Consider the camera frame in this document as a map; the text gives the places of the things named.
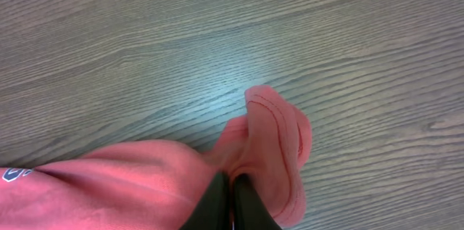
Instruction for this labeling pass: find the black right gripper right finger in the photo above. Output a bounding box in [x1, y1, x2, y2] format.
[233, 174, 281, 230]

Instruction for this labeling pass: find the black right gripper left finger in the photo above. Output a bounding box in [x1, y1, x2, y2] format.
[180, 173, 231, 230]

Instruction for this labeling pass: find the red printed t-shirt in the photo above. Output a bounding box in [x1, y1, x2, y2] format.
[1, 86, 312, 229]

